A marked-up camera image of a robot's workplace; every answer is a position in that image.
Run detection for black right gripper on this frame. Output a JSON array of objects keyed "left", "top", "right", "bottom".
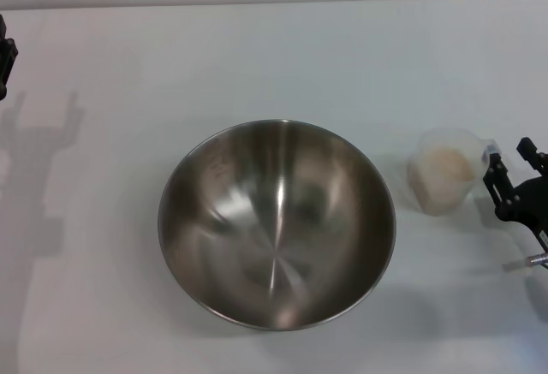
[{"left": 482, "top": 136, "right": 548, "bottom": 249}]

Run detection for clear plastic measuring cup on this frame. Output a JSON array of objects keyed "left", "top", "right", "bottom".
[{"left": 406, "top": 129, "right": 502, "bottom": 215}]

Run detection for white rice grains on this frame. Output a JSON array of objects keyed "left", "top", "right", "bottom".
[{"left": 410, "top": 146, "right": 476, "bottom": 214}]

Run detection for stainless steel mixing bowl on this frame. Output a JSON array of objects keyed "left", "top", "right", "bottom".
[{"left": 157, "top": 119, "right": 397, "bottom": 332}]

